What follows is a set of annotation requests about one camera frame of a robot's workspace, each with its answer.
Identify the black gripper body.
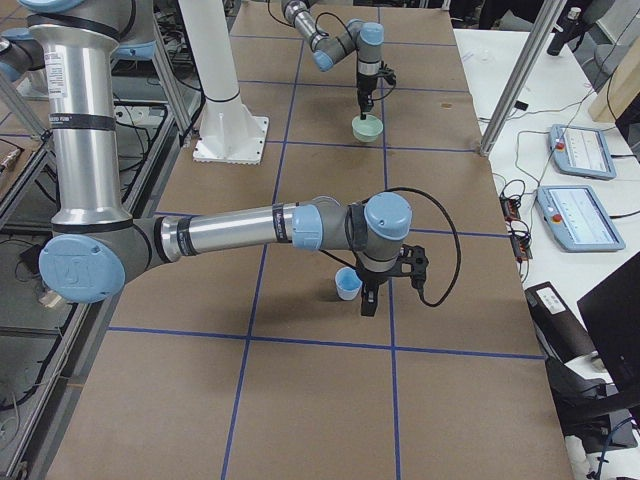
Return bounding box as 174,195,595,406
355,255,396,289
356,73,379,98

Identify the light blue plastic cup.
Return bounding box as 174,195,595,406
334,267,362,301

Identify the pale green ceramic bowl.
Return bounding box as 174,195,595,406
351,114,384,143

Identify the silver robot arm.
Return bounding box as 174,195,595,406
266,0,397,120
17,1,417,316

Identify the small circuit board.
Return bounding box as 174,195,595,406
499,195,521,221

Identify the black box with label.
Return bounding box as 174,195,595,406
525,282,596,363

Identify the near blue teach pendant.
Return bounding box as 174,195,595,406
536,185,626,253

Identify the blue teach pendant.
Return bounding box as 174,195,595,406
536,185,626,253
549,124,617,180

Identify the far blue teach pendant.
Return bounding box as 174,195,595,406
549,124,617,180

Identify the black monitor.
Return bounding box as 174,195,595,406
578,254,639,390

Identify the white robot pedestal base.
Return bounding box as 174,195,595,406
179,1,269,165

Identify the aluminium frame post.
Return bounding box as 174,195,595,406
479,0,566,157

